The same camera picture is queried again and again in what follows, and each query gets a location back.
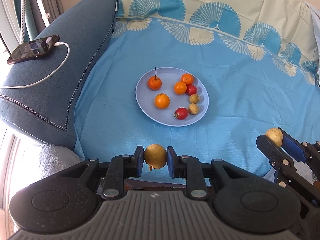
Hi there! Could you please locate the tan longan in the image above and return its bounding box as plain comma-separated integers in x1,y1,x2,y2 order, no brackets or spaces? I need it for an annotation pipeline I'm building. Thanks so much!
144,144,167,171
188,103,199,115
189,94,200,104
265,128,283,147

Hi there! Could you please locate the orange kumquat with stem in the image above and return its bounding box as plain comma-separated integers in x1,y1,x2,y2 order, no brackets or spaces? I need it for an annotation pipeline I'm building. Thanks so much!
147,68,162,90

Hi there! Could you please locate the grey curtain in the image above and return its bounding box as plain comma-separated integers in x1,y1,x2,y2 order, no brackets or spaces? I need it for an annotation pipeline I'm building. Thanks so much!
7,0,65,41

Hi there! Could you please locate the white charging cable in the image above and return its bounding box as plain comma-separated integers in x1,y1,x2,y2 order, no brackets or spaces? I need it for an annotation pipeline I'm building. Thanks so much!
1,42,71,90

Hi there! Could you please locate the blue patterned sofa cover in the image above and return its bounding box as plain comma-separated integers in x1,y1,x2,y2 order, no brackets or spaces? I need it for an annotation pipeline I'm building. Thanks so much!
75,0,319,176

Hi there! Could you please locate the pale blue printed sheet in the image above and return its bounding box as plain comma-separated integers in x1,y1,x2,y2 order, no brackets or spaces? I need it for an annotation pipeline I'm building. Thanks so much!
304,1,320,40

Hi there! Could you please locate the black smartphone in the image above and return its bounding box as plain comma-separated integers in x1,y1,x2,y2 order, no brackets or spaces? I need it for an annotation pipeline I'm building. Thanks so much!
7,35,60,64

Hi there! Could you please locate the red cherry tomato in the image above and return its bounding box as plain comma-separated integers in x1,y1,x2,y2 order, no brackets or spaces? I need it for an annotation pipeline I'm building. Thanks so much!
185,85,197,96
174,107,189,120

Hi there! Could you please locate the blue sofa armrest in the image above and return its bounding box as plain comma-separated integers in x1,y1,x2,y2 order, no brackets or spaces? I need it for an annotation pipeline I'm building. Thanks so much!
1,0,118,148

